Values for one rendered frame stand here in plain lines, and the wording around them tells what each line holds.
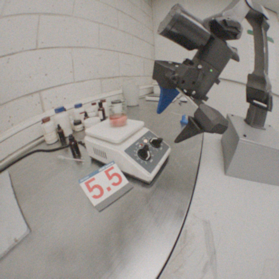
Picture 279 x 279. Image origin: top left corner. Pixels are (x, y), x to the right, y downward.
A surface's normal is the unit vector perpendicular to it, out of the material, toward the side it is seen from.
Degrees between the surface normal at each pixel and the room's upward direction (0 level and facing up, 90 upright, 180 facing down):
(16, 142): 90
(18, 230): 0
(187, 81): 110
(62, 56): 90
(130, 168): 90
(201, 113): 73
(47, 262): 0
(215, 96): 90
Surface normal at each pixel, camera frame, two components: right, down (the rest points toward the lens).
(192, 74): 0.31, 0.72
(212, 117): -0.34, -0.50
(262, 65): -0.97, 0.07
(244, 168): -0.48, 0.43
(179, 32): -0.11, 0.96
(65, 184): -0.04, -0.88
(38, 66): 0.87, 0.20
